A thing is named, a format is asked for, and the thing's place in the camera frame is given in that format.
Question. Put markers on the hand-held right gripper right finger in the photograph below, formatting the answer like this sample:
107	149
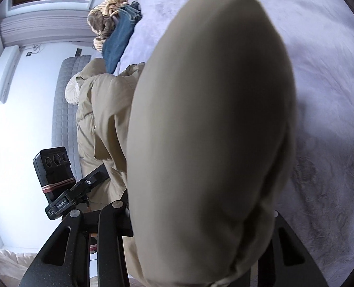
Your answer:
290	260

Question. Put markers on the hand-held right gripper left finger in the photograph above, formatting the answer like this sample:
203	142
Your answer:
111	245

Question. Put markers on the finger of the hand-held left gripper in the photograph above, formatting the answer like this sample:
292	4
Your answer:
88	182

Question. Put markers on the beige puffer jacket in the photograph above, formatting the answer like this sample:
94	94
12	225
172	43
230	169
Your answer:
209	110

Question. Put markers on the grey quilted headboard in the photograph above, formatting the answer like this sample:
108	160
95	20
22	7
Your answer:
64	110

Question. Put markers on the pale pink cloth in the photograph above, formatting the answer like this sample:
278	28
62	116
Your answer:
6	260

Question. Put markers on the white air conditioner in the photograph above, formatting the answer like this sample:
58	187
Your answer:
0	74

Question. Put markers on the folded blue jeans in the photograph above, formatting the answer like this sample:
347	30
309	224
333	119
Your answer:
118	41

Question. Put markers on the white curtain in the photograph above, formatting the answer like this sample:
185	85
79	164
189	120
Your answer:
45	27

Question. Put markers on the brown fuzzy garment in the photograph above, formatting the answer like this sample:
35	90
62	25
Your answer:
100	24

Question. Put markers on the purple fleece blanket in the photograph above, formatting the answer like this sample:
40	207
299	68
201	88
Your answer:
329	95

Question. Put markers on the black wall socket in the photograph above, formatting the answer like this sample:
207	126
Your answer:
78	52

